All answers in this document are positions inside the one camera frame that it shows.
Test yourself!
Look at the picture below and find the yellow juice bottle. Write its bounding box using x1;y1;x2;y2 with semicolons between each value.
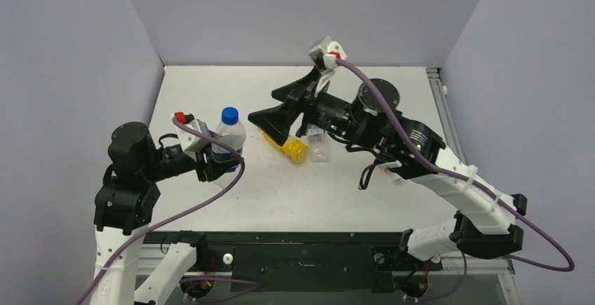
258;128;309;164

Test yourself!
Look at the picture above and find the Pepsi bottle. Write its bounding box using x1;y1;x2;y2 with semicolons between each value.
214;119;246;188

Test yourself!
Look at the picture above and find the blue Pepsi bottle cap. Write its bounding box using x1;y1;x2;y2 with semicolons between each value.
221;107;239;126

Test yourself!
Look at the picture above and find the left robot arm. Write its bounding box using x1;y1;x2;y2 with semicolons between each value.
80;117;246;304

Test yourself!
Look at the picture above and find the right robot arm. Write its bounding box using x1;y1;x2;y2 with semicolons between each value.
248;70;527;268

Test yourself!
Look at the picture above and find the clear water bottle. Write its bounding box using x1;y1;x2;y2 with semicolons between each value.
306;125;330;163

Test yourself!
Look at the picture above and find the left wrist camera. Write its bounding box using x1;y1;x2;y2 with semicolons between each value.
172;111;211;161

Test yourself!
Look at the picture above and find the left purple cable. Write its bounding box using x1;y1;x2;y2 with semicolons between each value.
74;116;264;305

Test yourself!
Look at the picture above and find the purple cable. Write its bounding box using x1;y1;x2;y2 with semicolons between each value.
74;116;264;305
335;59;575;304

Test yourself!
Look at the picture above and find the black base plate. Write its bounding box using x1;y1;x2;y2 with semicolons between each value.
144;231;443;293

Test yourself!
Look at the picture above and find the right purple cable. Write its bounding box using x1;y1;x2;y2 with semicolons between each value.
335;59;575;304

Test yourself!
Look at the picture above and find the aluminium frame rail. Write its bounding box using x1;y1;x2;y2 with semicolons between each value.
412;67;522;260

